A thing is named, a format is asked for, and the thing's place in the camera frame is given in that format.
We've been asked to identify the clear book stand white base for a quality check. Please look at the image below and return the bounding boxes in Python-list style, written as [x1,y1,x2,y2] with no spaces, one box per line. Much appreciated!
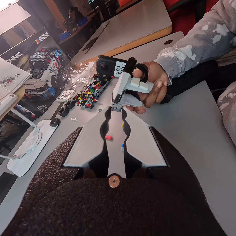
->
[0,92,60,177]

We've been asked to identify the person's grey patterned sweatshirt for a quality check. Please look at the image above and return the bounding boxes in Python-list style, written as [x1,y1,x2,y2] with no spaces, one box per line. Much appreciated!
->
[217,81,236,146]

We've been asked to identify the sticker sheet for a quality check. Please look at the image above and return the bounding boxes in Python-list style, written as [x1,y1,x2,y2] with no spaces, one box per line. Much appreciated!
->
[56,89,76,102]

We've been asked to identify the black desk mat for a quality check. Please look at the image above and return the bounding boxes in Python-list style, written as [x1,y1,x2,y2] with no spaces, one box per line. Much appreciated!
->
[0,171,18,205]

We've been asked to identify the person's right forearm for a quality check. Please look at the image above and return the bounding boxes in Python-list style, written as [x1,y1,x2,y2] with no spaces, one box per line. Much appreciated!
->
[154,0,236,82]

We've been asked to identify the red office chair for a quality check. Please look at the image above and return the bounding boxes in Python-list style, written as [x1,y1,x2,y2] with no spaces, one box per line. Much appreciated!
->
[163,0,221,36]

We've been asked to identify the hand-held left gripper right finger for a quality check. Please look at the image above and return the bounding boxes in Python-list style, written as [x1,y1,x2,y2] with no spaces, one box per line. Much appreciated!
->
[121,107,167,168]

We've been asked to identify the clear plastic bags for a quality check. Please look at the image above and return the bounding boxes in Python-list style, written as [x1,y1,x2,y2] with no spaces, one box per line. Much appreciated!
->
[63,62,98,84]

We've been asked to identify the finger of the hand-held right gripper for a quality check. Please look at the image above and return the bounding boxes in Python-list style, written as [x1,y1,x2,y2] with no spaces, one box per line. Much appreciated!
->
[120,90,143,108]
[112,72,132,106]

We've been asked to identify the toy car chassis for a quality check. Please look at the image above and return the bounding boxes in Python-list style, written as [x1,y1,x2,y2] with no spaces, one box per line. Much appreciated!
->
[75,73,113,109]

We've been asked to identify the white flat panel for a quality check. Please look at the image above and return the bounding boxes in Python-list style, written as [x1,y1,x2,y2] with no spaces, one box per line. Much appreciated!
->
[0,4,31,36]

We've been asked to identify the person's right hand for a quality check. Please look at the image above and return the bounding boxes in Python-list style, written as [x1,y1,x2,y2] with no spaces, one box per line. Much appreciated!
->
[127,61,169,115]

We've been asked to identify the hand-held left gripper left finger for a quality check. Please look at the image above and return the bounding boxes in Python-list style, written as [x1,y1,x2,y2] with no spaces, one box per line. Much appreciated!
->
[63,106,109,168]

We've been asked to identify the toy car set box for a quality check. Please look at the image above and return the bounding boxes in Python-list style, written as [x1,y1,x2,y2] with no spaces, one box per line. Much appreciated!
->
[0,28,71,121]

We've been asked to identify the wood-edged grey table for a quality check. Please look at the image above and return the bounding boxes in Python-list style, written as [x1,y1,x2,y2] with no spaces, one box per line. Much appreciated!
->
[71,0,173,64]

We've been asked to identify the black office chair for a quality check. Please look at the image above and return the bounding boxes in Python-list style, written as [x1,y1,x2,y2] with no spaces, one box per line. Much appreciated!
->
[162,60,219,105]

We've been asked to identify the grey desk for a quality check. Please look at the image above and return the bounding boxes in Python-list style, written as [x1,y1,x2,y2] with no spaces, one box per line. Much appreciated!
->
[0,31,224,236]

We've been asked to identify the white instruction booklet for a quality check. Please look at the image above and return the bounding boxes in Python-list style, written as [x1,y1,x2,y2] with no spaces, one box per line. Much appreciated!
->
[0,57,33,111]

